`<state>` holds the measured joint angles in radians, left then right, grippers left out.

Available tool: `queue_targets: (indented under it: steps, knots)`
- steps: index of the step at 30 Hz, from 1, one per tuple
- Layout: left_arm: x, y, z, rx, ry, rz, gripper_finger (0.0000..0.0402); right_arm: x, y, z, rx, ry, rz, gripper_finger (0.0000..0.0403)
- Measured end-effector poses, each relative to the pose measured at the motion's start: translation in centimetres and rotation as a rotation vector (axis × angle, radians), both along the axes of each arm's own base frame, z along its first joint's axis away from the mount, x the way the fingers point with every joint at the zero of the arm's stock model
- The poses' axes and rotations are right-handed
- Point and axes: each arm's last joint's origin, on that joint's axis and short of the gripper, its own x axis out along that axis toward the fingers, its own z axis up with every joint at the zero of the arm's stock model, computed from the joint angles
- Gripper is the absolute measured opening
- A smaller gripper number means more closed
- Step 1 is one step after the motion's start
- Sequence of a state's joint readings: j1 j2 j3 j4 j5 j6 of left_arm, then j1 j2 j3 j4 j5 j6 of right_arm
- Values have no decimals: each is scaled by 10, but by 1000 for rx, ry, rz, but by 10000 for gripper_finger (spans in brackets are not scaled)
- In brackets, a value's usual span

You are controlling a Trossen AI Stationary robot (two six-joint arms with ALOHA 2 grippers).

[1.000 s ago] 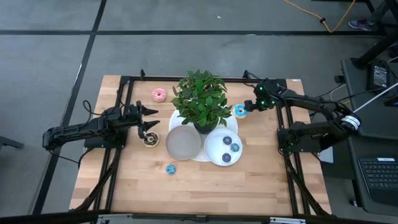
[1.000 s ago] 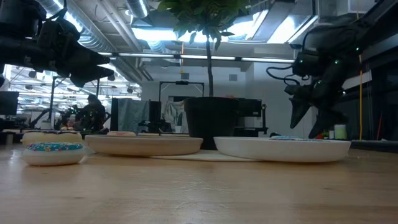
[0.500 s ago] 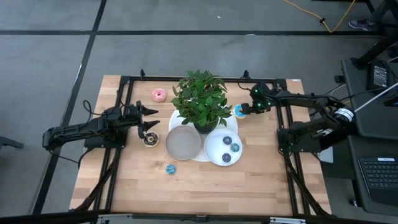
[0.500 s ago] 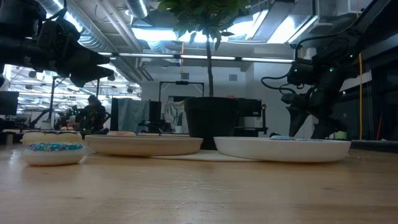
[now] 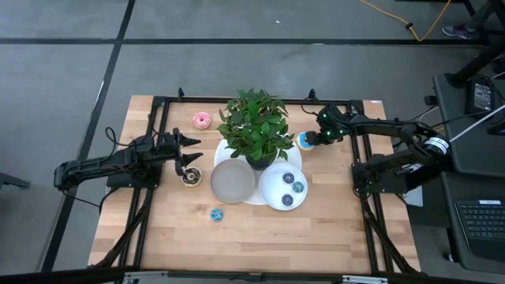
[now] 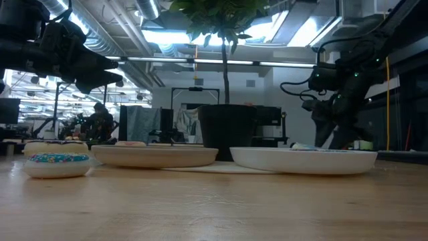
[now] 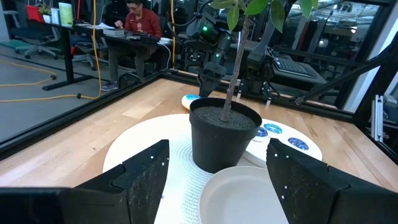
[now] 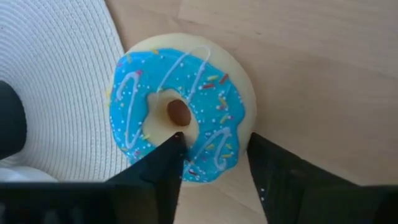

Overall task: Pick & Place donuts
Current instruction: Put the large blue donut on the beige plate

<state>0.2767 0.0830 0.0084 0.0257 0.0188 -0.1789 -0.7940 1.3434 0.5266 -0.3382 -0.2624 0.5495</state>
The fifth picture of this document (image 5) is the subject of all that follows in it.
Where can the small blue sprinkled donut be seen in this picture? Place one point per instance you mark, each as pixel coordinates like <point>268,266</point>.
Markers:
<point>213,217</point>

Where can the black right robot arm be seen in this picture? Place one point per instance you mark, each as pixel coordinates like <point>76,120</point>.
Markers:
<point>394,161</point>

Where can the small purple frosted donut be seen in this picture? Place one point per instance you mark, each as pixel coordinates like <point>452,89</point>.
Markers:
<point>284,202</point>
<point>285,181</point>

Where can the tan round plate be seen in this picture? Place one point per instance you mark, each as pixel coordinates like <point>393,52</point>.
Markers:
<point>233,183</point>

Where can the large pink frosted donut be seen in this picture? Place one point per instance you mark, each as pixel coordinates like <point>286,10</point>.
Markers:
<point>196,120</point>

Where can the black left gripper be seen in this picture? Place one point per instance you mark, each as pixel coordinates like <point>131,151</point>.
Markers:
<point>175,150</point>

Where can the black stand leg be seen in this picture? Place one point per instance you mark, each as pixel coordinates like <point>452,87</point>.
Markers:
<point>473,63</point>

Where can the black plant pot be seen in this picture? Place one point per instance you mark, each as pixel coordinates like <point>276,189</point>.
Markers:
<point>258,163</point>

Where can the black keyboard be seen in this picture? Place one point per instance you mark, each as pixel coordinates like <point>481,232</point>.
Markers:
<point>483,221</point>

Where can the green leafy plant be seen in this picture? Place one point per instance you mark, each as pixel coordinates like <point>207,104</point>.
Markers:
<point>254,122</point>

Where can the white paper sheet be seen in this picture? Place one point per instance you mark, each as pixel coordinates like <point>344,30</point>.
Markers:
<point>415,199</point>

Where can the black aluminium table frame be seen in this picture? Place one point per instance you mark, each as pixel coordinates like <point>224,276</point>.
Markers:
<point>256,99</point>

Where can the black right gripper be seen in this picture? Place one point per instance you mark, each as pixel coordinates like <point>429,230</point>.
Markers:
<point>331,126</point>

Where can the white round mat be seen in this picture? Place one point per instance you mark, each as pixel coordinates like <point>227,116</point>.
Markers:
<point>221,155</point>

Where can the large blue frosted donut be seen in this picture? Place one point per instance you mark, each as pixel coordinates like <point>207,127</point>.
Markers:
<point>301,143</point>

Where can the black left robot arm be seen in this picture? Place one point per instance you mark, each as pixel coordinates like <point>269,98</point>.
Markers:
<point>98,165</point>

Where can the white round plate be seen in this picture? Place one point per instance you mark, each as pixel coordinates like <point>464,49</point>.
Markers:
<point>272,189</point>

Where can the person's shoe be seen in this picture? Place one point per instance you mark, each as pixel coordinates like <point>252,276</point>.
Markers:
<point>455,31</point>

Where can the black side desk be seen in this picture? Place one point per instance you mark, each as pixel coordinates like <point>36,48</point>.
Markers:
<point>473,158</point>

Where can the black rig crossbar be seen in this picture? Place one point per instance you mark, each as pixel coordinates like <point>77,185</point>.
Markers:
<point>252,277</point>

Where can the black labelled power adapter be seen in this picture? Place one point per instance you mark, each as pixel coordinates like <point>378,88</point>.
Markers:
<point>482,96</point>

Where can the grey stand foot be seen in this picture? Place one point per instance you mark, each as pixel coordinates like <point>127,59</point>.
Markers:
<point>12,180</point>

